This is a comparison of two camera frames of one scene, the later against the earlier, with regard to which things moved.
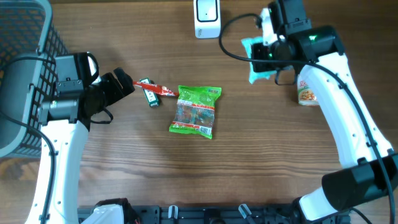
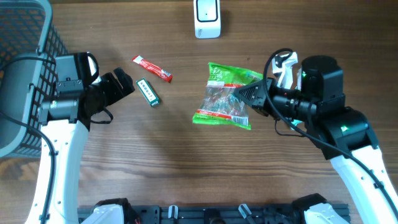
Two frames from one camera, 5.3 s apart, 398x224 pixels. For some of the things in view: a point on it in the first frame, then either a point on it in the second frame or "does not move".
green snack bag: (194, 110) -> (221, 104)
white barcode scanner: (207, 18) does not move
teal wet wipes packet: (254, 76) -> (295, 122)
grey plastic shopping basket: (30, 42) does not move
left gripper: (117, 91) does not move
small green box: (152, 97) does not move
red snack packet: (156, 88) -> (153, 68)
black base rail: (219, 214) does not move
